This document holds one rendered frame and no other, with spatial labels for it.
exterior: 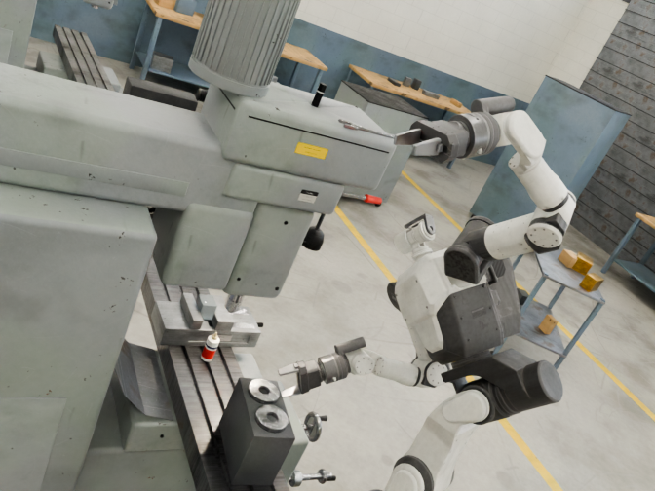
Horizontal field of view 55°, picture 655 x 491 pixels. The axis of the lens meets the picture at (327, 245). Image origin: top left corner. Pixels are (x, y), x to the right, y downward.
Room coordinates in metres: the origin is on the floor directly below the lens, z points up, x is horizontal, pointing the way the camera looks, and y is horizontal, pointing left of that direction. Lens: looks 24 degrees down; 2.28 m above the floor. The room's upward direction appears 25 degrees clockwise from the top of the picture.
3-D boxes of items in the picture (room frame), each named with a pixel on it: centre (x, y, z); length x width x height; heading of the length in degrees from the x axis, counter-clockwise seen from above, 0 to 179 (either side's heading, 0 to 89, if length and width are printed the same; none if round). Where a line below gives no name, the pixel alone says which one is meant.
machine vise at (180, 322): (1.82, 0.27, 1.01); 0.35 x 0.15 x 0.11; 127
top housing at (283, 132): (1.65, 0.20, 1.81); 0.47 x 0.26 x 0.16; 125
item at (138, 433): (1.66, 0.19, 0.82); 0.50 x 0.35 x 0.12; 125
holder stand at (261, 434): (1.37, -0.04, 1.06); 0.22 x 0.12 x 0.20; 29
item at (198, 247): (1.55, 0.35, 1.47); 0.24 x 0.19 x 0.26; 35
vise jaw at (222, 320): (1.83, 0.24, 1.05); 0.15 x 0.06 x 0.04; 37
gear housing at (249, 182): (1.63, 0.22, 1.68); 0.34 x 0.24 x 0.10; 125
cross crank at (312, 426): (1.95, -0.22, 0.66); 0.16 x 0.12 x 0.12; 125
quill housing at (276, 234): (1.65, 0.19, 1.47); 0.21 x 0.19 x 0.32; 35
